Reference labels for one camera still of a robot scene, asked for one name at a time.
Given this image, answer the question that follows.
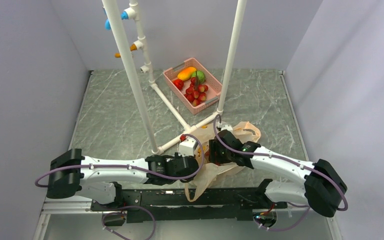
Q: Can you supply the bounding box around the green fake custard apple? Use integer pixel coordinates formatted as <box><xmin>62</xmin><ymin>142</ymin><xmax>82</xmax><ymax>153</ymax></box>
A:
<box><xmin>191</xmin><ymin>70</ymin><xmax>206</xmax><ymax>84</ymax></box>

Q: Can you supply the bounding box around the blue plastic faucet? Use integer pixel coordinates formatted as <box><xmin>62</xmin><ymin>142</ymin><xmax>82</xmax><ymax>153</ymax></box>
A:
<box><xmin>102</xmin><ymin>6</ymin><xmax>129</xmax><ymax>30</ymax></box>

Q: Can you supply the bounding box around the yellow orange fake mango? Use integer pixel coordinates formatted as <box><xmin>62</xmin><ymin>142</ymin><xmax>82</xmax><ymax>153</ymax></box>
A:
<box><xmin>177</xmin><ymin>66</ymin><xmax>197</xmax><ymax>81</ymax></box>

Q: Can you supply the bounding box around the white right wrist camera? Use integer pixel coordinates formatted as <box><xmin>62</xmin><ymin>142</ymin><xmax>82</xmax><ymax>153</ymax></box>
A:
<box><xmin>215</xmin><ymin>121</ymin><xmax>234</xmax><ymax>133</ymax></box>

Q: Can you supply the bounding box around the pink perforated plastic basket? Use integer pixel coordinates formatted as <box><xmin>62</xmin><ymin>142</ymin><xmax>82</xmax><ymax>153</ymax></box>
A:
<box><xmin>163</xmin><ymin>57</ymin><xmax>222</xmax><ymax>115</ymax></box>

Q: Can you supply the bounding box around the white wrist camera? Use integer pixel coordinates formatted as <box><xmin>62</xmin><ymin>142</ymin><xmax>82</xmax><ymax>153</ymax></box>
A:
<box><xmin>177</xmin><ymin>134</ymin><xmax>198</xmax><ymax>157</ymax></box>
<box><xmin>215</xmin><ymin>121</ymin><xmax>234</xmax><ymax>133</ymax></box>

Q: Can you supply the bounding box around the translucent orange plastic bag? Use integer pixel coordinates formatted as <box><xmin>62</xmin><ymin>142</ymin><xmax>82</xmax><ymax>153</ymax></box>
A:
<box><xmin>184</xmin><ymin>121</ymin><xmax>261</xmax><ymax>203</ymax></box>

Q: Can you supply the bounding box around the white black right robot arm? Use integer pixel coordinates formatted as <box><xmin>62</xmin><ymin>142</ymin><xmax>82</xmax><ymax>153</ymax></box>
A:
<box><xmin>209</xmin><ymin>130</ymin><xmax>348</xmax><ymax>218</ymax></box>

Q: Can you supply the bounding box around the red fake fruit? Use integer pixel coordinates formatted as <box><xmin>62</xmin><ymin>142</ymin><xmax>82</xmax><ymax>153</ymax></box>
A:
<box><xmin>172</xmin><ymin>78</ymin><xmax>184</xmax><ymax>91</ymax></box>

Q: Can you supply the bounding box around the white PVC pipe frame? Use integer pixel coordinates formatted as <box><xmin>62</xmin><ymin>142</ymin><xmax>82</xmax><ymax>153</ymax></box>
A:
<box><xmin>102</xmin><ymin>0</ymin><xmax>247</xmax><ymax>154</ymax></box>

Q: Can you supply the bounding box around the red fake strawberry bunch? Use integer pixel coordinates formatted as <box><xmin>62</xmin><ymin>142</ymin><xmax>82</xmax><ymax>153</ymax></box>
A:
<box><xmin>183</xmin><ymin>77</ymin><xmax>209</xmax><ymax>107</ymax></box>

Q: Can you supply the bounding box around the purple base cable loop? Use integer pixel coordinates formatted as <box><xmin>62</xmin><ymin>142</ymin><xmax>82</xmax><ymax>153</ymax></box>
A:
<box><xmin>101</xmin><ymin>204</ymin><xmax>158</xmax><ymax>240</ymax></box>

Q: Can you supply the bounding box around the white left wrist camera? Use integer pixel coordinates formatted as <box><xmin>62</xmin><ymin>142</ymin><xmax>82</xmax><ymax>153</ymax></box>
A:
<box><xmin>177</xmin><ymin>134</ymin><xmax>198</xmax><ymax>157</ymax></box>

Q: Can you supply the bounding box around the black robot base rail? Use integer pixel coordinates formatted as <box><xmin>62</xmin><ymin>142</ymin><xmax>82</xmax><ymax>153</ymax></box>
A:
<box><xmin>90</xmin><ymin>187</ymin><xmax>287</xmax><ymax>223</ymax></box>

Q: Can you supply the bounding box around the orange brass faucet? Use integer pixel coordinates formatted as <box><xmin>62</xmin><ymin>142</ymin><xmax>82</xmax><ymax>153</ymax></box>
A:
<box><xmin>114</xmin><ymin>43</ymin><xmax>138</xmax><ymax>59</ymax></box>

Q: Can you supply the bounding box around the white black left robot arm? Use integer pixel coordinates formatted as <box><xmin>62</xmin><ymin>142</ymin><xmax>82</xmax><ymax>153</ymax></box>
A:
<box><xmin>45</xmin><ymin>148</ymin><xmax>202</xmax><ymax>210</ymax></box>

